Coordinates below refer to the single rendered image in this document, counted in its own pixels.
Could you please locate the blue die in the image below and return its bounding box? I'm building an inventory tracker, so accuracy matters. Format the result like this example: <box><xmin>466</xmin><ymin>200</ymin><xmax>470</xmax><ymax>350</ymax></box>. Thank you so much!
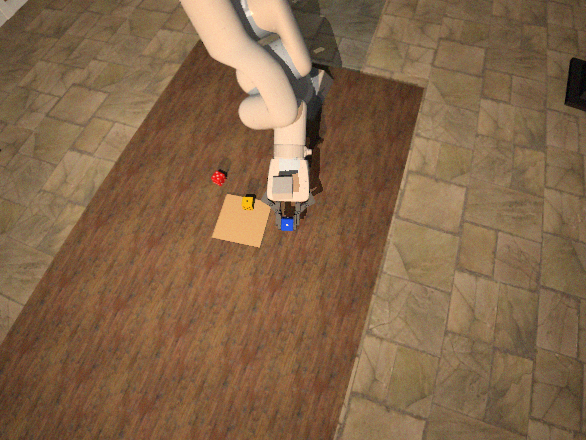
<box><xmin>281</xmin><ymin>217</ymin><xmax>294</xmax><ymax>231</ymax></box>

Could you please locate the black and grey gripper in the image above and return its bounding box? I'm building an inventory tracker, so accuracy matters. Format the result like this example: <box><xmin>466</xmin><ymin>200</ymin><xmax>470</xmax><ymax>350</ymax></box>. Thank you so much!
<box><xmin>261</xmin><ymin>157</ymin><xmax>315</xmax><ymax>231</ymax></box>

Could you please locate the red die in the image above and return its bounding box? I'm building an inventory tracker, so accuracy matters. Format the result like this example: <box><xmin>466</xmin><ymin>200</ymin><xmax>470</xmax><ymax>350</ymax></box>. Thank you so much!
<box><xmin>211</xmin><ymin>171</ymin><xmax>226</xmax><ymax>186</ymax></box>

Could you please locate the peach flat mat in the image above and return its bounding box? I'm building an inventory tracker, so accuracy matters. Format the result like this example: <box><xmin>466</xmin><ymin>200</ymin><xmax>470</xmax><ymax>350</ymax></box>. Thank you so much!
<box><xmin>212</xmin><ymin>194</ymin><xmax>271</xmax><ymax>248</ymax></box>

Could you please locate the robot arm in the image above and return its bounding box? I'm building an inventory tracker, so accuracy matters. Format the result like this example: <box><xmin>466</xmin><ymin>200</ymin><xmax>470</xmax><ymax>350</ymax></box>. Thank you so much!
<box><xmin>179</xmin><ymin>0</ymin><xmax>314</xmax><ymax>158</ymax></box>

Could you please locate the yellow die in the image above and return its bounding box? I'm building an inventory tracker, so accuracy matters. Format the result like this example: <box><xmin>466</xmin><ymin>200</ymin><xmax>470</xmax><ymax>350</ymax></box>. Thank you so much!
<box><xmin>241</xmin><ymin>197</ymin><xmax>254</xmax><ymax>210</ymax></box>

